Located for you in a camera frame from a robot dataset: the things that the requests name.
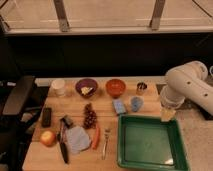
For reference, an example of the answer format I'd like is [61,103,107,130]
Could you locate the white plastic cup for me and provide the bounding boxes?
[51,79,66,96]

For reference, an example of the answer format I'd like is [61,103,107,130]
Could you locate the green plastic tray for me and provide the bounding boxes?
[117,115,190,171]

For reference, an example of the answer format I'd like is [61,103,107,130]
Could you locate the blue plastic cup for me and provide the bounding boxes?
[131,96,144,112]

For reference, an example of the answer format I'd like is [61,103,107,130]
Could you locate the blue sponge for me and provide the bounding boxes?
[113,99,127,115]

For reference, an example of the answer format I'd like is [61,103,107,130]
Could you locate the black office chair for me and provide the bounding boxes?
[0,76,35,171]

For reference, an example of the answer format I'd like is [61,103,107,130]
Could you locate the purple bowl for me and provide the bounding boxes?
[75,78,98,98]

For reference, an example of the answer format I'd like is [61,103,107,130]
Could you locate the small metal cup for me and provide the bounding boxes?
[136,82,147,95]

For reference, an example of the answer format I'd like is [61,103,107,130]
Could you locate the black handled knife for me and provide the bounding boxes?
[57,121,69,164]

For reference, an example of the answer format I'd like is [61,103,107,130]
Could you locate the silver fork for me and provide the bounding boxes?
[102,128,111,160]

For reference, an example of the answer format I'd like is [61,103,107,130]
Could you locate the grey cloth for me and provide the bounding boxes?
[65,126,91,154]

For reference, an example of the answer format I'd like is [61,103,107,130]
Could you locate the bunch of red grapes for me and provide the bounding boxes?
[83,103,97,129]

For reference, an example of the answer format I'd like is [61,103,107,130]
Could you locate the black rectangular block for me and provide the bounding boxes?
[41,107,52,127]

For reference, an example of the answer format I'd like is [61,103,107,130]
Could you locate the orange carrot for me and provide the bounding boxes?
[91,124,101,150]

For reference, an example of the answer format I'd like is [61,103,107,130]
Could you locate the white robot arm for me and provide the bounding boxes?
[160,61,213,117]

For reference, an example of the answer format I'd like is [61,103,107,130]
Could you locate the orange bowl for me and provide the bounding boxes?
[105,79,126,98]

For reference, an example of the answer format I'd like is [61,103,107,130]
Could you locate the red yellow apple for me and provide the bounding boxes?
[40,131,55,147]

